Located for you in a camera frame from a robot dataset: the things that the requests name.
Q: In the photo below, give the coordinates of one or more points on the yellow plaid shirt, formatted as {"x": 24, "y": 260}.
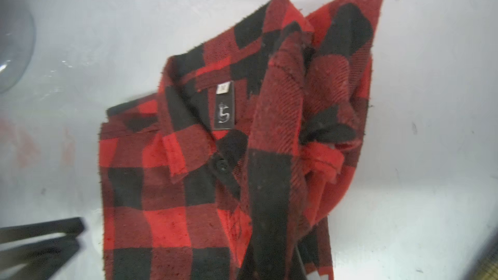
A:
{"x": 485, "y": 267}

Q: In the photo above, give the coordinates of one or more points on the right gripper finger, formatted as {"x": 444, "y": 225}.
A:
{"x": 51, "y": 245}

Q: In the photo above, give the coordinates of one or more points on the red black plaid shirt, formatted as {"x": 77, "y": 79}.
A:
{"x": 230, "y": 170}

